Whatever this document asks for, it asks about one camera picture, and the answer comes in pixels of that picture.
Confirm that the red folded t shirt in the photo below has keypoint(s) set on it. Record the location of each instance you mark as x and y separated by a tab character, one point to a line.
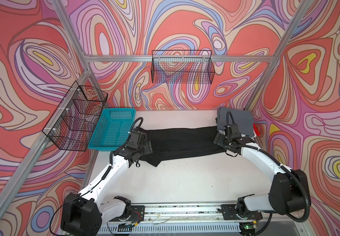
256	130

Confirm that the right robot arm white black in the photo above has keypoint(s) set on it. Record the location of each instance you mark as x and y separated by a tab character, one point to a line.
289	192

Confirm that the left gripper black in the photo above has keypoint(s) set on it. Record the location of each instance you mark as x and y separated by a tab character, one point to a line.
147	147

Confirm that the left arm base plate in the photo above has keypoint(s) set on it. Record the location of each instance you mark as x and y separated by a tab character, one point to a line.
136	215

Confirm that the aluminium frame crossbar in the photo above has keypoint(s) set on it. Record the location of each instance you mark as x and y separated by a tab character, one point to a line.
147	58

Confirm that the black wire basket back wall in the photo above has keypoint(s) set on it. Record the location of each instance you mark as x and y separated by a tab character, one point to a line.
172	71

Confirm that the black wire basket left wall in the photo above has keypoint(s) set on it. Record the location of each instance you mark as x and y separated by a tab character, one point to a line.
76	117

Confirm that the teal plastic basket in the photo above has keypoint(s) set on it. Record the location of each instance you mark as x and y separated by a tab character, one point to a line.
112	129

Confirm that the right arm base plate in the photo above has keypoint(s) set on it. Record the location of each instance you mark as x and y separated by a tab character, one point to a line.
230	211

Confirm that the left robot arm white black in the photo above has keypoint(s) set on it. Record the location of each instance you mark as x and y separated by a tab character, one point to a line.
84	213

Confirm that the black t shirt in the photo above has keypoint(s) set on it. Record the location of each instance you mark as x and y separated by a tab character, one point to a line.
179	143

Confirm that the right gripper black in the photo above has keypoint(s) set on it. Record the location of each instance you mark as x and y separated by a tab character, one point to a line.
219	142

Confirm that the black wire basket wall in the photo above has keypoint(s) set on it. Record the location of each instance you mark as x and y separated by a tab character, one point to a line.
76	117
172	71

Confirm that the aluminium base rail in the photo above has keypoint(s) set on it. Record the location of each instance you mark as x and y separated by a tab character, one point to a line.
184	218

